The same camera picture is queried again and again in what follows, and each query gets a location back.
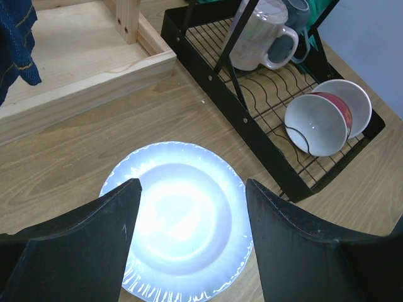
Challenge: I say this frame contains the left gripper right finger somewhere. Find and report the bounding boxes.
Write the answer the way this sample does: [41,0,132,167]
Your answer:
[246,179,402,301]

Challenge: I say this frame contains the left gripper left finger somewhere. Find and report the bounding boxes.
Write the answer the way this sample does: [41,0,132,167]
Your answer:
[1,179,142,301]

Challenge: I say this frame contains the white bowl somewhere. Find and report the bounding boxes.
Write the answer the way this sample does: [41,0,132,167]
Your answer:
[284,92,353,157]

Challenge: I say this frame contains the black wire dish rack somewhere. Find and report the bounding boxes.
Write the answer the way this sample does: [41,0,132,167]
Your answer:
[161,1,385,202]

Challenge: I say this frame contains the orange bowl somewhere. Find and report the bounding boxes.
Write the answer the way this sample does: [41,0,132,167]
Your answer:
[312,79,372,138]

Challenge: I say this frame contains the grey ceramic mug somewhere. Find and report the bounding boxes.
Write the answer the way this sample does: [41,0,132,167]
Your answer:
[284,0,311,64]

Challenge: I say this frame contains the wooden clothes rack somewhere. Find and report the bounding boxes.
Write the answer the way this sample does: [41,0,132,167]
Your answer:
[1,1,176,144]

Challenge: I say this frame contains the plain white scalloped plate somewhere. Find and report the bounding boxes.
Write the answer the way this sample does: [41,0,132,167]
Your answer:
[100,141,253,301]

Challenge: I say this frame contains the dark blue cloth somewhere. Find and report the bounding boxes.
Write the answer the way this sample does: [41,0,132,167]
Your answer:
[1,0,42,103]

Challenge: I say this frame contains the green t-shirt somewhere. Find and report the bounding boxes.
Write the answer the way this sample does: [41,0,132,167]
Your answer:
[300,0,333,67]

